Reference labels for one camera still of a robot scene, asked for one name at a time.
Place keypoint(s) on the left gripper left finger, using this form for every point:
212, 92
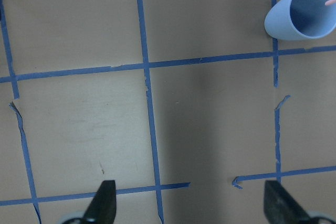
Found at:
103, 206

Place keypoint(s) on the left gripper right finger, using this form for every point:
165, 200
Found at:
281, 207

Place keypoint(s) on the light blue plastic cup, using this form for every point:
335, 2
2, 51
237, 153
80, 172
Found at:
300, 20

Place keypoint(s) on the pink chopstick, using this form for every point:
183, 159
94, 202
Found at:
330, 2

